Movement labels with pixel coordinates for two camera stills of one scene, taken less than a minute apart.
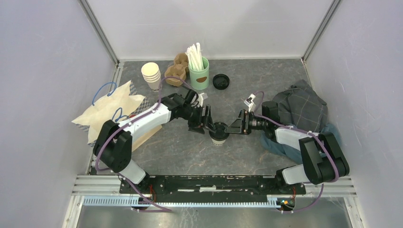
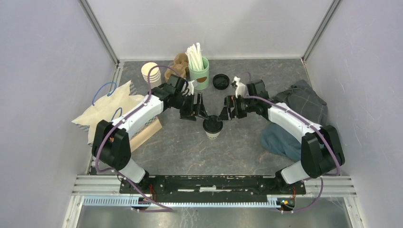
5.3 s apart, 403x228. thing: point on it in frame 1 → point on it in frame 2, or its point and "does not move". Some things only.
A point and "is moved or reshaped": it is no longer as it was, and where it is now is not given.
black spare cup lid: (221, 81) does not move
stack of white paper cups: (151, 74) does not move
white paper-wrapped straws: (195, 57) does not move
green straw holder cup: (199, 79) does not move
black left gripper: (201, 122) → (194, 110)
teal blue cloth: (293, 154) does not move
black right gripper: (240, 125) → (231, 101)
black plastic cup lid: (220, 134) is moved or reshaped
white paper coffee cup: (218, 143) → (211, 136)
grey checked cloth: (300, 106) does not move
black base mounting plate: (212, 188) does not move
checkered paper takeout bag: (119, 106) does not move
